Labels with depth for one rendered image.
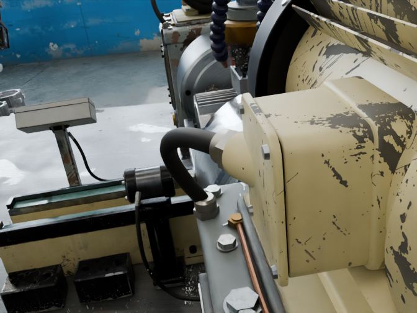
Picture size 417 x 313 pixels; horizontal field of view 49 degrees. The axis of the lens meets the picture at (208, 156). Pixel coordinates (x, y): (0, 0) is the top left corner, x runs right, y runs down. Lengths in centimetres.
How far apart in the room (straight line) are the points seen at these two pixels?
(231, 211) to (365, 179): 23
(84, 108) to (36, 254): 34
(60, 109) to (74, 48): 583
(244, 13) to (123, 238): 48
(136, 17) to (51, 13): 118
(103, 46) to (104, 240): 592
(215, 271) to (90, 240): 60
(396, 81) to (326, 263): 8
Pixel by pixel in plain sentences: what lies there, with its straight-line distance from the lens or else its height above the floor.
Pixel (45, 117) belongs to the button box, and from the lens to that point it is 110.
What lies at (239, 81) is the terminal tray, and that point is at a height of 114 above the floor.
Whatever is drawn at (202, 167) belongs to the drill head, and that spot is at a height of 109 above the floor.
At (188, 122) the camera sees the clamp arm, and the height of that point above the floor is 103.
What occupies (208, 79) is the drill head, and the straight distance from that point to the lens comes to 104.
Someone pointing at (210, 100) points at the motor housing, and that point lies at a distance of 86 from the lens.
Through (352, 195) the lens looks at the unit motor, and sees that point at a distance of 19.
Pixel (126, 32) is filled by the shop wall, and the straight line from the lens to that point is 663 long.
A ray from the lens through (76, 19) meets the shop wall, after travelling 681.
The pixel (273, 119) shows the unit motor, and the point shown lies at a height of 131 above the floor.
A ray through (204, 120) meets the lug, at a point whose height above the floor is 109.
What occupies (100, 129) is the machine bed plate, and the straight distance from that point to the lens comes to 168.
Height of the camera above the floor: 139
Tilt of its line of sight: 26 degrees down
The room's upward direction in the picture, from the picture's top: 8 degrees counter-clockwise
